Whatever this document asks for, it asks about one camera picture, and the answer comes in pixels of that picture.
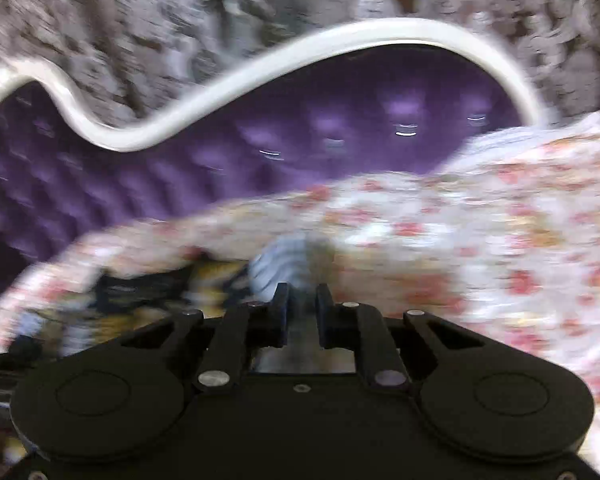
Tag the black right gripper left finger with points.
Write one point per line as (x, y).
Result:
(271, 320)

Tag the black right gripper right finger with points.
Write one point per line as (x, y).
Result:
(335, 322)

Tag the yellow black white patterned sweater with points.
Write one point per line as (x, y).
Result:
(120, 303)

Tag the floral bedspread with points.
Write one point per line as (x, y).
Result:
(505, 240)

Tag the purple tufted white-framed headboard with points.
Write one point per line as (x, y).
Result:
(390, 94)

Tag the grey damask curtain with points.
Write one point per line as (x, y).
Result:
(131, 57)

